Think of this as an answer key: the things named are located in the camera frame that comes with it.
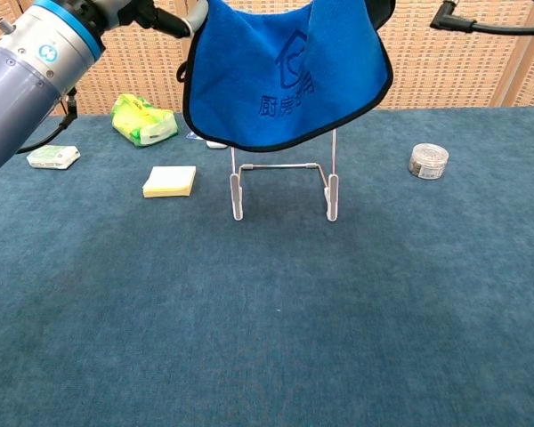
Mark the yellow-green tissue pack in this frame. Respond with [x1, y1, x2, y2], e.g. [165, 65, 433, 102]
[110, 93, 179, 149]

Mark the yellow sticky note pad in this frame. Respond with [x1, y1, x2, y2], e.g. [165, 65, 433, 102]
[142, 165, 198, 199]

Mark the teal carpet table cover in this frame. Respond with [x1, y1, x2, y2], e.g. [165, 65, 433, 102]
[0, 105, 534, 427]

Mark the blue kitchen towel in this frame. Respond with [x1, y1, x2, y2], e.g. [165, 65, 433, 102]
[176, 0, 393, 154]

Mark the clear plastic jar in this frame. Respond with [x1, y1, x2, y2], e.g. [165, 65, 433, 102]
[408, 142, 449, 181]

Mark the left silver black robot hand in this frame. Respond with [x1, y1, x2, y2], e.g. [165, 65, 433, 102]
[88, 0, 210, 40]

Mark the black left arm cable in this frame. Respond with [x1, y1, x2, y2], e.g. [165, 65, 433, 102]
[15, 86, 79, 156]

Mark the small green-white tissue packet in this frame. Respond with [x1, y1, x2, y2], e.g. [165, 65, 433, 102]
[26, 144, 81, 171]

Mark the bamboo folding screen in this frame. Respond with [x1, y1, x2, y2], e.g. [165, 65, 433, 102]
[0, 0, 534, 117]

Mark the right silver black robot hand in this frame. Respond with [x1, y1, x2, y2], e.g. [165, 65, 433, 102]
[365, 0, 397, 32]

